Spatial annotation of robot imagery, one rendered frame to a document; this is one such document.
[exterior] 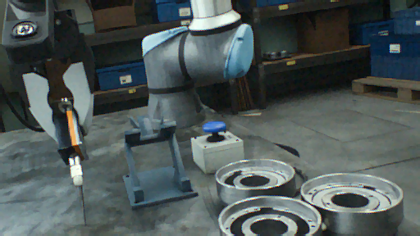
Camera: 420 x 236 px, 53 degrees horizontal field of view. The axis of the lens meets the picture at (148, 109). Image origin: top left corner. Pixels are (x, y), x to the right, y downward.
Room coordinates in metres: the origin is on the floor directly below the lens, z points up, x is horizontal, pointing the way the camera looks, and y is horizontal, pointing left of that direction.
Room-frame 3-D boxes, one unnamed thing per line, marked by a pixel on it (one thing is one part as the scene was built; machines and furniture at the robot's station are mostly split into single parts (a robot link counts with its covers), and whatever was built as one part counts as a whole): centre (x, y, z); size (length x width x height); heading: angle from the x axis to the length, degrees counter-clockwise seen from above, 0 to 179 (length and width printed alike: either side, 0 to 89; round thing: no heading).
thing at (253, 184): (0.53, -0.13, 0.82); 0.10 x 0.10 x 0.04
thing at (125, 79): (4.15, 0.19, 0.56); 0.52 x 0.38 x 0.22; 96
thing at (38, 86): (0.51, 0.13, 0.98); 0.06 x 0.03 x 0.09; 4
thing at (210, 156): (0.69, -0.11, 0.82); 0.08 x 0.07 x 0.05; 9
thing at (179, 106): (1.03, -0.07, 0.85); 0.15 x 0.15 x 0.10
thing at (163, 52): (1.03, -0.07, 0.97); 0.13 x 0.12 x 0.14; 58
